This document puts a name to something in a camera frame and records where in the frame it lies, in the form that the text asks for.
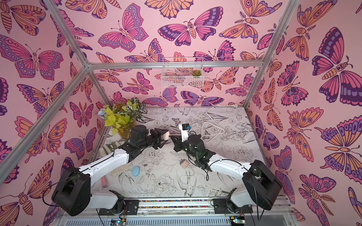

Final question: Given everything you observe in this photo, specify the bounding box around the pink earbud case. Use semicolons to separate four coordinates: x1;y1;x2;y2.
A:
161;132;170;141

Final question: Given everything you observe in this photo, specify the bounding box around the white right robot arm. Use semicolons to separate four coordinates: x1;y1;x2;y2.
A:
171;135;282;211

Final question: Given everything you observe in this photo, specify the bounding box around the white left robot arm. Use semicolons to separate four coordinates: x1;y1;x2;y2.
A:
51;125;170;216

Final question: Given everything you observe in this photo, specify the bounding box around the pink charger adapter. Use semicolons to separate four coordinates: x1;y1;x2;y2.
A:
180;160;189;169

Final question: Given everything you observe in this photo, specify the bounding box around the potted plant in amber vase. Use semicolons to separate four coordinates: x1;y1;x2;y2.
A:
98;98;148;140

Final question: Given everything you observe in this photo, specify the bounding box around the beige cloth with green stripes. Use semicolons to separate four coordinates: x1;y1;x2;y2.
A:
99;142;133;177

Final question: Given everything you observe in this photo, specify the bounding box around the blue earbud case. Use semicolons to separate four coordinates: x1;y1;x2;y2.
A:
132;166;140;177

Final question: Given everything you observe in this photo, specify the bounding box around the pink purple brush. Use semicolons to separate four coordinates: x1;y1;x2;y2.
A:
101;176;109;188

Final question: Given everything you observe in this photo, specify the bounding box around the small succulent in basket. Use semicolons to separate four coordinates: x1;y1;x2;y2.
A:
192;70;202;77

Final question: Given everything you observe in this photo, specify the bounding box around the white power strip cord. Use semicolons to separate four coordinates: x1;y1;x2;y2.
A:
197;105;239;143

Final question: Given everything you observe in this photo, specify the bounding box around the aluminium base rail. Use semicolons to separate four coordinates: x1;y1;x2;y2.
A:
56;196;292;226

